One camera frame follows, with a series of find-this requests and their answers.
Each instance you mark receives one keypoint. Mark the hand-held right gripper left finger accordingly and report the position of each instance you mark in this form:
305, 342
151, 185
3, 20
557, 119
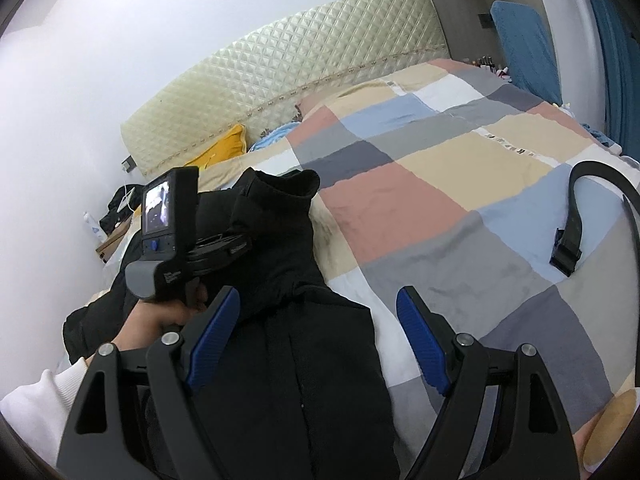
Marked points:
212, 340

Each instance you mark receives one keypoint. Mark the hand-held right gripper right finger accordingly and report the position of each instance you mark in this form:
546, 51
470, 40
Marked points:
422, 340

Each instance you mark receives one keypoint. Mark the black puffer jacket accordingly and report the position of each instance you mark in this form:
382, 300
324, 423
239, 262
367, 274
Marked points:
310, 360

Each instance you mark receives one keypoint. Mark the person's left forearm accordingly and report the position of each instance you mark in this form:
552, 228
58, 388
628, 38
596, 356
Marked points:
40, 400

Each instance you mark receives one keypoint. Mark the person's left hand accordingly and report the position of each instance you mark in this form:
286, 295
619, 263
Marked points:
155, 321

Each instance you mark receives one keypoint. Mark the wooden nightstand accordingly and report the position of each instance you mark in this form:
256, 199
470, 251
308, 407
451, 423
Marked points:
112, 249

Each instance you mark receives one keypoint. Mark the black bag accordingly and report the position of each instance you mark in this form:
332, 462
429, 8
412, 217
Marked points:
112, 220

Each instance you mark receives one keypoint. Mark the white spray bottle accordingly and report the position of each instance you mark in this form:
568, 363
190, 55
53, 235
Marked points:
95, 230

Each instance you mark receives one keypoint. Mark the yellow pillow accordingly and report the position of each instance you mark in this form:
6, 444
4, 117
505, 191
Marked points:
225, 147

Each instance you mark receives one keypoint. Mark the light blue pillow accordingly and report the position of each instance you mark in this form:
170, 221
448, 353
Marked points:
270, 137

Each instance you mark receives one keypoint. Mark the checkered patchwork blanket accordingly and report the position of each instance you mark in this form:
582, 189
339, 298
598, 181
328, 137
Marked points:
450, 185

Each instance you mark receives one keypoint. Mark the cream quilted headboard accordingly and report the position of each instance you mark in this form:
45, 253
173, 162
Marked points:
275, 60

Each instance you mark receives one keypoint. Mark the group of small cosmetics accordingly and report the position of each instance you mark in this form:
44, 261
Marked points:
487, 67

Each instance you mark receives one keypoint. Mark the blue towel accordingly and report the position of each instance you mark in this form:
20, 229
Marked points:
525, 50

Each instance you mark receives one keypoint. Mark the blue curtain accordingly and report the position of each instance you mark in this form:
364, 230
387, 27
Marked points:
620, 75

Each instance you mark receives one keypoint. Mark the grey wall socket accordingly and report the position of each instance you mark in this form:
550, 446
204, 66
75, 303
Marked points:
129, 164

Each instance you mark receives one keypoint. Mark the dark wall socket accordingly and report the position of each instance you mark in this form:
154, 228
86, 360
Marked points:
485, 19

